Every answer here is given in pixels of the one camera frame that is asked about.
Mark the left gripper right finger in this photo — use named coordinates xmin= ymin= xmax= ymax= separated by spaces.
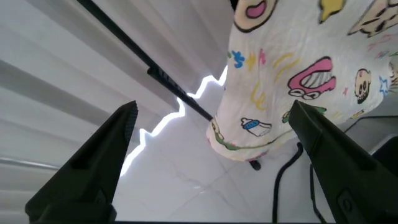
xmin=288 ymin=100 xmax=398 ymax=224

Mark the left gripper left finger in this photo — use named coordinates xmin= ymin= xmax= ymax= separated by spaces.
xmin=24 ymin=100 xmax=139 ymax=222

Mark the cream printed garment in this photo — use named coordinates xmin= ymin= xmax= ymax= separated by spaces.
xmin=205 ymin=0 xmax=398 ymax=162

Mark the black clothes rack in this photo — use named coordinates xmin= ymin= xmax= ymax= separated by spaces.
xmin=76 ymin=0 xmax=262 ymax=171

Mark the white curtain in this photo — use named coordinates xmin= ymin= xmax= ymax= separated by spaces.
xmin=0 ymin=0 xmax=236 ymax=222

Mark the black cable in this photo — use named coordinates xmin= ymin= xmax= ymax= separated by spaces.
xmin=272 ymin=142 xmax=305 ymax=223
xmin=308 ymin=164 xmax=328 ymax=223

